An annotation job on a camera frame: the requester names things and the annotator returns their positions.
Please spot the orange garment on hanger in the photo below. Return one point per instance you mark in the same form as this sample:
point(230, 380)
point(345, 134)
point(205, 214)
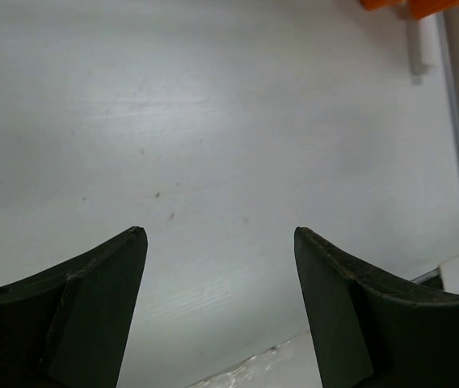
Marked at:
point(418, 9)

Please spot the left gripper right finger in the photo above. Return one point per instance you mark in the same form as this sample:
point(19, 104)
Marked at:
point(371, 328)

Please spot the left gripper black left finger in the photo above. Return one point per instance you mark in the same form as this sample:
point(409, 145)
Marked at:
point(68, 325)

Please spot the white metal clothes rack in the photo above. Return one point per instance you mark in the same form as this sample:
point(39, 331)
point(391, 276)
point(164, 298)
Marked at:
point(422, 60)

